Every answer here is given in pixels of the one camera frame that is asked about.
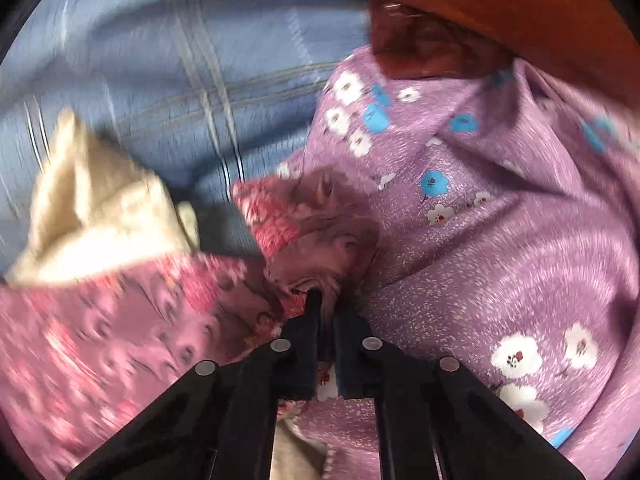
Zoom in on rust brown cloth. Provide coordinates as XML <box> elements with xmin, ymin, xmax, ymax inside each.
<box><xmin>366</xmin><ymin>0</ymin><xmax>632</xmax><ymax>82</ymax></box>

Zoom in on cream leaf-print cloth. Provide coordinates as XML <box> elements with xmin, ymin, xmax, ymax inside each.
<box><xmin>4</xmin><ymin>107</ymin><xmax>202</xmax><ymax>289</ymax></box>

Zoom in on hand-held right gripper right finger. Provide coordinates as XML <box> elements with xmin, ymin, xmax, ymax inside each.
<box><xmin>333</xmin><ymin>305</ymin><xmax>586</xmax><ymax>480</ymax></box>

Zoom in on purple floral bed sheet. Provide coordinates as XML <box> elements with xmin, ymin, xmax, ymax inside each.
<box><xmin>278</xmin><ymin>44</ymin><xmax>640</xmax><ymax>480</ymax></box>

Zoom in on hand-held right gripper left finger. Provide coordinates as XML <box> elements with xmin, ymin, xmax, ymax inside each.
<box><xmin>65</xmin><ymin>290</ymin><xmax>323</xmax><ymax>480</ymax></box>

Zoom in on pink floral garment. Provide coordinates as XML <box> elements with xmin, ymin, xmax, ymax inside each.
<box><xmin>0</xmin><ymin>167</ymin><xmax>382</xmax><ymax>480</ymax></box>

